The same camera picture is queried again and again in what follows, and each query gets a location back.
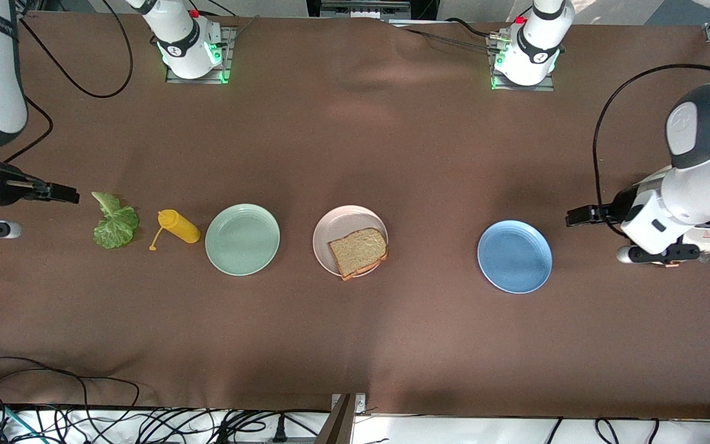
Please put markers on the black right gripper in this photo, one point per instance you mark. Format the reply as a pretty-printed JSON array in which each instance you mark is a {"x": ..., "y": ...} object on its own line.
[{"x": 10, "y": 190}]

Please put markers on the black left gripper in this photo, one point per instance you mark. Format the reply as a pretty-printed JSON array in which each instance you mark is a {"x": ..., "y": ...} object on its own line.
[{"x": 617, "y": 208}]

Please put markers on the green lettuce leaf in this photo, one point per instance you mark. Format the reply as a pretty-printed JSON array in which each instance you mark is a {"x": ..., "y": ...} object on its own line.
[{"x": 114, "y": 228}]

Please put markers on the yellow mustard squeeze bottle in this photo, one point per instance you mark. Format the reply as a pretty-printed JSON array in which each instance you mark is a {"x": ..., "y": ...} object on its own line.
[{"x": 182, "y": 228}]

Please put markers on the brown bread slice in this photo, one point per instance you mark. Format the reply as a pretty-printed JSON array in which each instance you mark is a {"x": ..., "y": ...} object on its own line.
[{"x": 358, "y": 253}]

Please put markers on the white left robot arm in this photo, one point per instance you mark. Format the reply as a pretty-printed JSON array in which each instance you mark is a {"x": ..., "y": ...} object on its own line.
[{"x": 700, "y": 185}]

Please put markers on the blue plate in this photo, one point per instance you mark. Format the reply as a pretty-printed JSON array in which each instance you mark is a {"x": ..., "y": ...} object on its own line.
[{"x": 515, "y": 256}]

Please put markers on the green plate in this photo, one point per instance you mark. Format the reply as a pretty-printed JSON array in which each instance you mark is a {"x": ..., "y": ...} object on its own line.
[{"x": 242, "y": 240}]

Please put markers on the beige plate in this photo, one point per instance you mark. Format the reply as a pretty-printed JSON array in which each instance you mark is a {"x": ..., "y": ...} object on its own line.
[{"x": 342, "y": 222}]

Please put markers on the brown table cloth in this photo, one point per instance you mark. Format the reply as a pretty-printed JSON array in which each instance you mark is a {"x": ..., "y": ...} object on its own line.
[{"x": 392, "y": 154}]

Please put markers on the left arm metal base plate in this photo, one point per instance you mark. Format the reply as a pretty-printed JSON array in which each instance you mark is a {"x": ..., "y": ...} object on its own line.
[{"x": 549, "y": 87}]

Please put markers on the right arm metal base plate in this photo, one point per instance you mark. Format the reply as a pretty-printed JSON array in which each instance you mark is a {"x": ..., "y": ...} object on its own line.
[{"x": 230, "y": 43}]

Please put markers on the black equipment frame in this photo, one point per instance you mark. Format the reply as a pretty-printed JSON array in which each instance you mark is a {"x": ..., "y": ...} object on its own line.
[{"x": 423, "y": 7}]

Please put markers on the aluminium camera pole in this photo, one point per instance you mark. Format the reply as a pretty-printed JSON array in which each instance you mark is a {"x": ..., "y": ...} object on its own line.
[{"x": 339, "y": 425}]

